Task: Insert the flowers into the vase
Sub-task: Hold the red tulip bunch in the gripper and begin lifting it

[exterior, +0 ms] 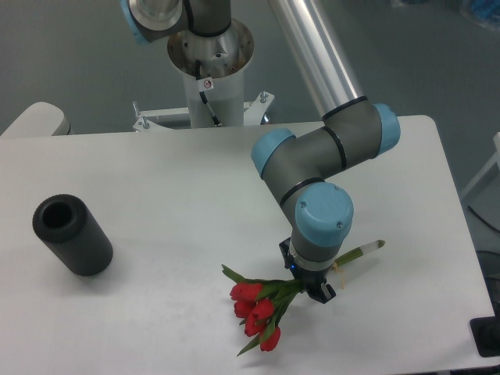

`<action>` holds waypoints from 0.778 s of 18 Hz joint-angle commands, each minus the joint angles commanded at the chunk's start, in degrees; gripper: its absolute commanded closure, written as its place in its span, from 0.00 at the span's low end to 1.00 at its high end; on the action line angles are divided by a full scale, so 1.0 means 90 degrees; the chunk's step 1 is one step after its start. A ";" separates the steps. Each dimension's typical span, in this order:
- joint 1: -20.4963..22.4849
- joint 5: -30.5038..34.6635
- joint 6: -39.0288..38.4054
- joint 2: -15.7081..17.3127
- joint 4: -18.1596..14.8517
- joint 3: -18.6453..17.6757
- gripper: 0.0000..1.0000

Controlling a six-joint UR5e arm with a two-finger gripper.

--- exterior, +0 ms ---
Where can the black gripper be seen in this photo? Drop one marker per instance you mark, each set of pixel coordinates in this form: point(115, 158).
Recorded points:
point(313, 275)

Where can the red tulip bouquet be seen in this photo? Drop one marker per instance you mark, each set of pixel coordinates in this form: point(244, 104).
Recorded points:
point(260, 304)

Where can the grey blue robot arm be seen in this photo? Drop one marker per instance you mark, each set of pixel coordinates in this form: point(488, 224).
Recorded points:
point(296, 169)

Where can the black cylindrical vase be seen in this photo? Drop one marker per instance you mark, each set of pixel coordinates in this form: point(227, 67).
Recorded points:
point(67, 227)

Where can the black device at right edge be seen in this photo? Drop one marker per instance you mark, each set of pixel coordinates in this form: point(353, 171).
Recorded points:
point(486, 335)

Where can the white furniture at right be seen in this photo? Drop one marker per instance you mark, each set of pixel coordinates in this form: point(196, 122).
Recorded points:
point(486, 174)

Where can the white side table left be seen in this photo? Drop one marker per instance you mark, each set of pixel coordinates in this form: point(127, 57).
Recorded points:
point(41, 119)

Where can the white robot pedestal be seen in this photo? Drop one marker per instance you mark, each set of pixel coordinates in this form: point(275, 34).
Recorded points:
point(213, 75)

